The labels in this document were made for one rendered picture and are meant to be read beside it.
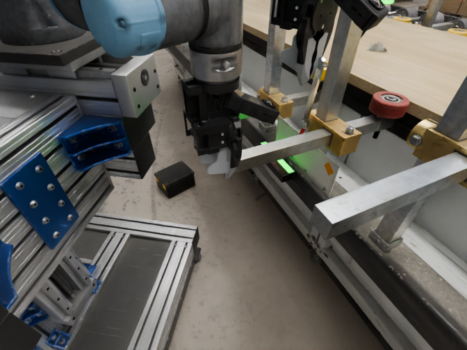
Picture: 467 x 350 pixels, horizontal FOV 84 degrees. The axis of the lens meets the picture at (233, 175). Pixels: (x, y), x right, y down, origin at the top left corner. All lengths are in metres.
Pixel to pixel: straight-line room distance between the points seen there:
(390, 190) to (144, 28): 0.32
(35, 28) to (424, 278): 0.85
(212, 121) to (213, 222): 1.12
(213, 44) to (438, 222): 0.68
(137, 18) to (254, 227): 1.30
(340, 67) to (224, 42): 0.30
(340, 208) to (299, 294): 1.03
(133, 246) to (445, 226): 1.07
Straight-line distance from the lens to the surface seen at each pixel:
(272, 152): 0.54
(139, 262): 1.18
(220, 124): 0.43
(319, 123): 0.66
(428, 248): 0.82
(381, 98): 0.72
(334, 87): 0.62
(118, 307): 1.12
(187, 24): 0.33
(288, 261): 1.39
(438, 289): 0.65
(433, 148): 0.49
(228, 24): 0.38
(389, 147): 0.84
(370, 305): 1.21
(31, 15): 0.64
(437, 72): 1.00
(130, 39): 0.30
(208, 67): 0.39
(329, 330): 1.30
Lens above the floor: 1.18
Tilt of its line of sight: 41 degrees down
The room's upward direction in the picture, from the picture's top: straight up
